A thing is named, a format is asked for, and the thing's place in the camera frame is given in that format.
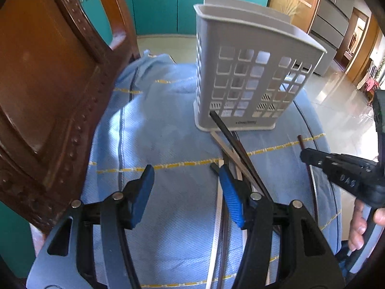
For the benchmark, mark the carved wooden chair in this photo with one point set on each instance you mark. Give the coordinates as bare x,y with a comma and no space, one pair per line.
57,77

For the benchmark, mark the blue checked tablecloth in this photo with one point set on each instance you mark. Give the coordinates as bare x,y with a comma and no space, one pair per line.
150,120

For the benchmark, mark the grey refrigerator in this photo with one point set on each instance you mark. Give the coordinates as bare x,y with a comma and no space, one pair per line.
329,28

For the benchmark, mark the right hand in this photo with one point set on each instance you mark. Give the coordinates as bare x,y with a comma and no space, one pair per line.
358,226

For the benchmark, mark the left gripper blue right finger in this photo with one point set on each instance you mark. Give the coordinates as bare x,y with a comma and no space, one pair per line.
236,193

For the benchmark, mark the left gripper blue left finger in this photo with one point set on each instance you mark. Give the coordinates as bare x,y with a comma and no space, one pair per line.
139,195

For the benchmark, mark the grey plastic utensil holder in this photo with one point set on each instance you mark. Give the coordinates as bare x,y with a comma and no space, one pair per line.
251,64

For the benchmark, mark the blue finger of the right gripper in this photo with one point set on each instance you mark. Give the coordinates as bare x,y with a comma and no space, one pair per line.
316,158

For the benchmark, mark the black patterned chopstick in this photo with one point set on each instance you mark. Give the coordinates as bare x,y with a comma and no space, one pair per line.
223,254

